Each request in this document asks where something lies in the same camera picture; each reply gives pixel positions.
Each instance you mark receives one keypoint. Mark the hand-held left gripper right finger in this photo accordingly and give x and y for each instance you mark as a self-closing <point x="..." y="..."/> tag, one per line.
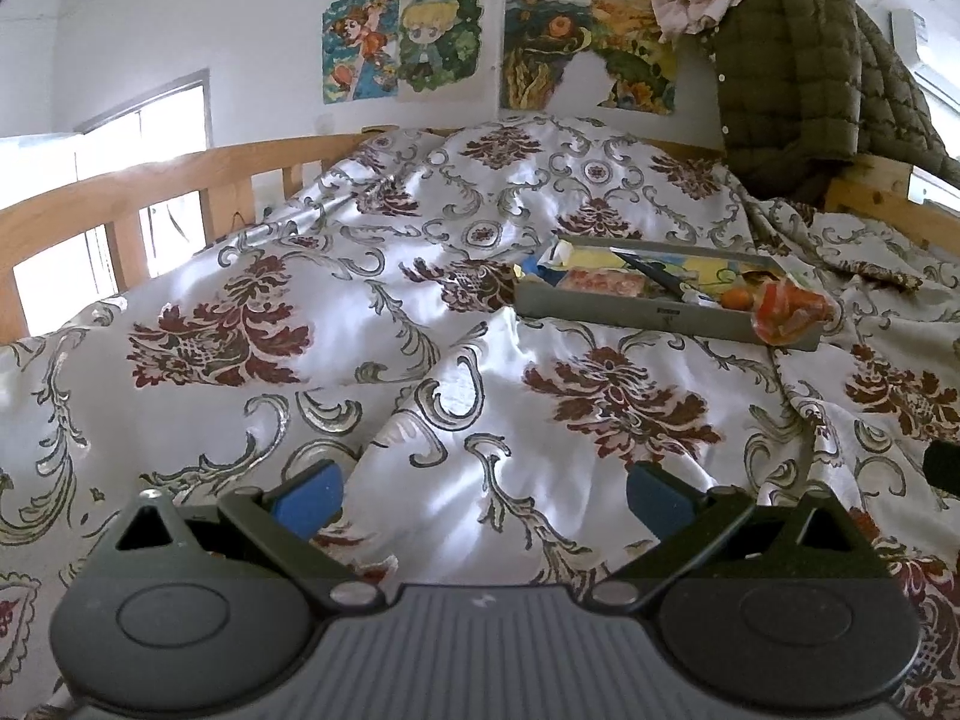
<point x="660" y="502"/>

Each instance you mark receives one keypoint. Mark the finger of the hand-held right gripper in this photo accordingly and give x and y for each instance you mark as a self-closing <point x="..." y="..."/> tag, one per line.
<point x="945" y="469"/>

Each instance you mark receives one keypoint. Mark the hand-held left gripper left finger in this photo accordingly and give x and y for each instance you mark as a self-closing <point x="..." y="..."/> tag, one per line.
<point x="307" y="501"/>

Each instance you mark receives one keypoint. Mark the grey plastic tray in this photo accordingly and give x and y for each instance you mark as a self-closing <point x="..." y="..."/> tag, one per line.
<point x="615" y="315"/>

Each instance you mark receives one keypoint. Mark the orange tangerine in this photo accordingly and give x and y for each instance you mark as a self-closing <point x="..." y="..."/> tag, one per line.
<point x="736" y="298"/>

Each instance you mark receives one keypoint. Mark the orange snack bag green top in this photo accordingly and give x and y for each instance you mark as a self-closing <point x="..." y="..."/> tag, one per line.
<point x="791" y="311"/>

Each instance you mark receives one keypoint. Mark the clear puffed rice bar packet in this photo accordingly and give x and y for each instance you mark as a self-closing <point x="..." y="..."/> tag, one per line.
<point x="604" y="283"/>

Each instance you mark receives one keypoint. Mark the navy blue long packet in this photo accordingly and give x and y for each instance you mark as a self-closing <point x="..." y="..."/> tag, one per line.
<point x="652" y="274"/>

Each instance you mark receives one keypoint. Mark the floral printed blanket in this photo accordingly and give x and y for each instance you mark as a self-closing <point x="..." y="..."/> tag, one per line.
<point x="300" y="277"/>

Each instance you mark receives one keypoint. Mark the cartoon paper tray liner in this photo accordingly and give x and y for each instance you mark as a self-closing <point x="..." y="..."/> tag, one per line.
<point x="720" y="266"/>

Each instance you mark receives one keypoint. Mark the window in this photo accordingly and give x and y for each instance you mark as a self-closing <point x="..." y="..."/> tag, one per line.
<point x="172" y="120"/>

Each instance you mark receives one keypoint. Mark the green quilted jacket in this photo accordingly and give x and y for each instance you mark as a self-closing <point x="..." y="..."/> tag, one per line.
<point x="787" y="75"/>

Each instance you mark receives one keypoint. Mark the white air conditioner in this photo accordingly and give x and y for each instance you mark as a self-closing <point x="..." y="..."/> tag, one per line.
<point x="911" y="37"/>

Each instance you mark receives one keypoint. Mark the orange green painting poster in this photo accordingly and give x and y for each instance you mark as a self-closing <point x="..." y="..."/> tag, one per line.
<point x="540" y="60"/>

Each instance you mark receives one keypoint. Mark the pink white cloth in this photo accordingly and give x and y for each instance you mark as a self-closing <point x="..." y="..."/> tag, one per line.
<point x="697" y="0"/>

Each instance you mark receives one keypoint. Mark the wooden bed frame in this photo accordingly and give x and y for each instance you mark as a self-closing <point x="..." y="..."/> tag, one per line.
<point x="150" y="180"/>

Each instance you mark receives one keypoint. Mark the fairy cartoon wall poster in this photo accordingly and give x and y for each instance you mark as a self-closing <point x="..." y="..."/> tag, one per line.
<point x="360" y="45"/>

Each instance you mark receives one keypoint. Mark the blond cartoon figure wall poster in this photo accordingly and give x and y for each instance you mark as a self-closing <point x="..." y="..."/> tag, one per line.
<point x="439" y="45"/>

